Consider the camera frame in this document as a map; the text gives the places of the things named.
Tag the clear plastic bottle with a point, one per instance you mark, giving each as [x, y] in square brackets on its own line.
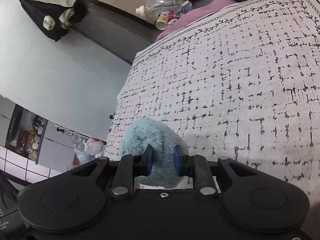
[153, 8]

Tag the grey plastic bag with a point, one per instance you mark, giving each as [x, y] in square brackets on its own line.
[79, 144]

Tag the white plastic bag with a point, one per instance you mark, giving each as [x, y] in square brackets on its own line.
[94, 147]

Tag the white patterned bed cover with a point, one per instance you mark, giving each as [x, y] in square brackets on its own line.
[242, 82]

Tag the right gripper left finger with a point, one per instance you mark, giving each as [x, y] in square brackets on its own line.
[128, 168]

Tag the paper cup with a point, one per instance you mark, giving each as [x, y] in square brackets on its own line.
[161, 23]

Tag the pink blanket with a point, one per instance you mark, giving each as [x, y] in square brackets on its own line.
[194, 15]

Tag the hanging black white clothes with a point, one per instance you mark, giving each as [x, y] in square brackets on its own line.
[54, 17]

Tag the light blue plush toy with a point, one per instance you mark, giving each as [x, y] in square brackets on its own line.
[144, 132]

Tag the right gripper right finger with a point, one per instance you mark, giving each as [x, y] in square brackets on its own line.
[197, 168]

